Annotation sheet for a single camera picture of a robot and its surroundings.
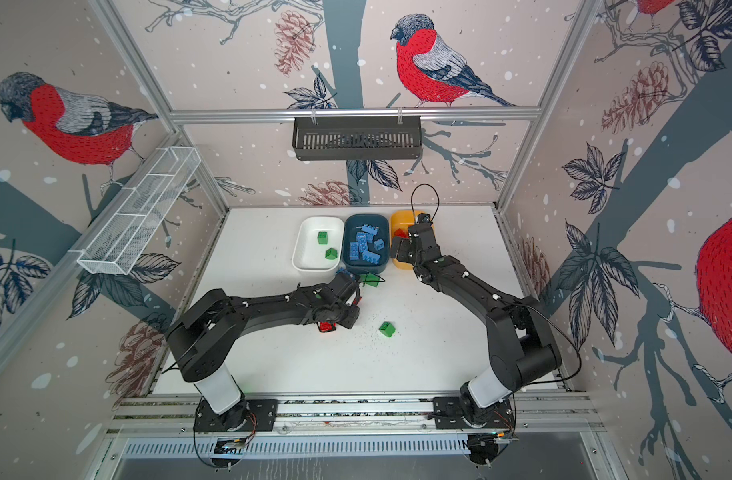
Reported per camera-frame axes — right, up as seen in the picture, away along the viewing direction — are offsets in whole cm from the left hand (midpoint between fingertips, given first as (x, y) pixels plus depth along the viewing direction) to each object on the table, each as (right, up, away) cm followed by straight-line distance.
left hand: (355, 314), depth 89 cm
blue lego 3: (+1, +22, +19) cm, 29 cm away
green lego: (+10, -4, -2) cm, 11 cm away
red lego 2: (+16, +25, +21) cm, 36 cm away
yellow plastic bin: (+17, +30, +27) cm, 43 cm away
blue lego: (+5, +16, +14) cm, 22 cm away
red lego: (-8, -1, -7) cm, 11 cm away
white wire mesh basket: (-57, +22, -17) cm, 63 cm away
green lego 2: (-9, +17, +15) cm, 25 cm away
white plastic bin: (-18, +16, +18) cm, 30 cm away
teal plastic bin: (-2, +15, +15) cm, 21 cm away
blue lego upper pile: (+4, +27, +22) cm, 35 cm away
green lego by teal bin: (+5, +9, +9) cm, 13 cm away
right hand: (+15, +21, +2) cm, 26 cm away
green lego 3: (-13, +23, +18) cm, 32 cm away
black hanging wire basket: (-1, +60, +18) cm, 62 cm away
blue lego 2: (+8, +21, +18) cm, 28 cm away
